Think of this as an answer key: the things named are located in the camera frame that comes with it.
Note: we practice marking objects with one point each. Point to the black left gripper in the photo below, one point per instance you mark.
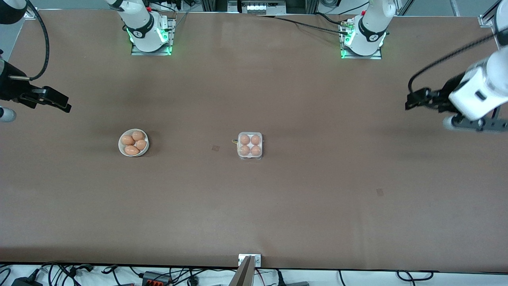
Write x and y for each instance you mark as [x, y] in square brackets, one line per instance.
[447, 94]

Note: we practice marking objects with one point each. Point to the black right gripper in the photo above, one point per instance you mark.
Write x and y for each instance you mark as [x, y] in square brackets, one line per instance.
[8, 88]

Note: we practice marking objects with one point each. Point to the clear plastic egg carton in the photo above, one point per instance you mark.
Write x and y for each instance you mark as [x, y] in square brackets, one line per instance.
[250, 157]

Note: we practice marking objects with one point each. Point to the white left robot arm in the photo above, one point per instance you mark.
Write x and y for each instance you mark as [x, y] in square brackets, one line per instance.
[468, 101]

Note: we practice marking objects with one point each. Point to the black box orange connectors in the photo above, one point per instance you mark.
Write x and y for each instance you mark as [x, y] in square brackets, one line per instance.
[152, 279]

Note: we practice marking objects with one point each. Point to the aluminium corner profile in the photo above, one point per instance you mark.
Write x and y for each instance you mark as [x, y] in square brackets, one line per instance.
[483, 20]
[31, 16]

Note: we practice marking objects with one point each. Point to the white round bowl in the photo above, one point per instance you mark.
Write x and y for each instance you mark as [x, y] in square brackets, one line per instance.
[145, 152]

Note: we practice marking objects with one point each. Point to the black power adapter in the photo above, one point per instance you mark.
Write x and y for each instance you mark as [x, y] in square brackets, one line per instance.
[25, 282]

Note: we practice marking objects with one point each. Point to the grey power strip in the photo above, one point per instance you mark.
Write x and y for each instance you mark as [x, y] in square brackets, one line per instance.
[258, 7]

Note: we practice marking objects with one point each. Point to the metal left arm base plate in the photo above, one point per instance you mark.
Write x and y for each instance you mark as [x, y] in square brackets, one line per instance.
[377, 57]

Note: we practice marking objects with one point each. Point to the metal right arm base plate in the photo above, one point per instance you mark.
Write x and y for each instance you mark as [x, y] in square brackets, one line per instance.
[137, 52]

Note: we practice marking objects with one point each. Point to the small metal bracket plate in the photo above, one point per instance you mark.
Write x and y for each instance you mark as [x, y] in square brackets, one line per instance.
[258, 261]

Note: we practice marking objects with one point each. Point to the aluminium camera beam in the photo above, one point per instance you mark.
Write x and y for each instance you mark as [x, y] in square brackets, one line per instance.
[243, 276]

